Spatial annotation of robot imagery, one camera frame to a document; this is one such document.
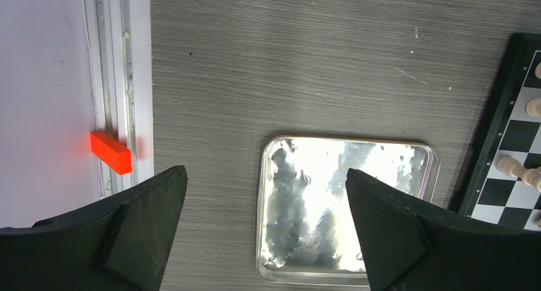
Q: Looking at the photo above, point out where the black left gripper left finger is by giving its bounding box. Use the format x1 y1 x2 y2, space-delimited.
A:
1 165 188 290

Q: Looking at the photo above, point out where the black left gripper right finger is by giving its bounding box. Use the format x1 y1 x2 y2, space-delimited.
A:
345 168 540 290

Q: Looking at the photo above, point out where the light chess piece on board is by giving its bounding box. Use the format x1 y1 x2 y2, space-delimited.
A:
496 156 540 191

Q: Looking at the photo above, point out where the black and white chessboard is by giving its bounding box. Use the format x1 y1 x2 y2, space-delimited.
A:
449 33 540 232

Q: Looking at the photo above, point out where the silver tin lid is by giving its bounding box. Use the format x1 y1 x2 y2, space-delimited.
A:
255 136 441 290

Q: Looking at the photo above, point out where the orange block on rail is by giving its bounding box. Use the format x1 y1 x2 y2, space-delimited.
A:
90 131 133 175

